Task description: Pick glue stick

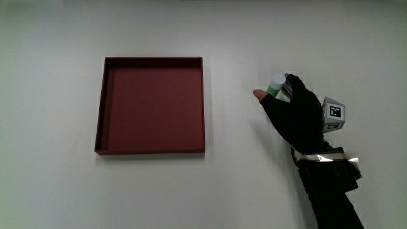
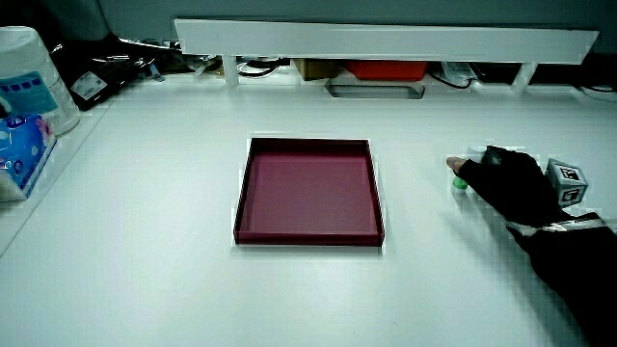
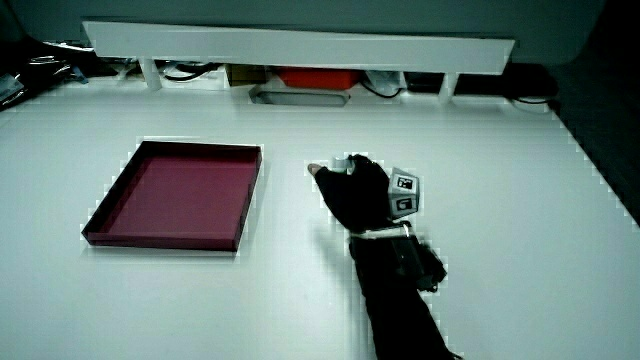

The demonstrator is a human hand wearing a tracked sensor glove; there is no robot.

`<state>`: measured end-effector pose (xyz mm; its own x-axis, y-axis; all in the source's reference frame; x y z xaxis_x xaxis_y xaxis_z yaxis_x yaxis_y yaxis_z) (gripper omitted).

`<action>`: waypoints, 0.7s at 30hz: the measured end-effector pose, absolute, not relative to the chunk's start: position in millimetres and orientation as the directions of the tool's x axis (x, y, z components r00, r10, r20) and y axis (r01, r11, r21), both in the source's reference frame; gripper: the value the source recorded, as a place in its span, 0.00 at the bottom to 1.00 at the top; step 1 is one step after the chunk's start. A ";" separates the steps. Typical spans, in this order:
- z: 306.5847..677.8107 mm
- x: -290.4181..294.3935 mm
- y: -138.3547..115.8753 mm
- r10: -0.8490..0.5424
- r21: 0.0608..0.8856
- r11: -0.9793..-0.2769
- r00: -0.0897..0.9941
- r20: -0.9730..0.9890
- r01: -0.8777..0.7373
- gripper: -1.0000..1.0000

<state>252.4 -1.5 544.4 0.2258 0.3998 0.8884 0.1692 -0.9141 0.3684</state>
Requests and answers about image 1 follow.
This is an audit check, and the person's right hand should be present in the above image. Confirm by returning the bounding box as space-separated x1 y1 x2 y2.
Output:
252 73 347 154

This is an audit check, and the green white-capped glue stick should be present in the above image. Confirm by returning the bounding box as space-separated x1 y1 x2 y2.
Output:
266 73 287 98

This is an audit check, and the dark red square tray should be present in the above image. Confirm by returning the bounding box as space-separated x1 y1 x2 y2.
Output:
94 56 206 156

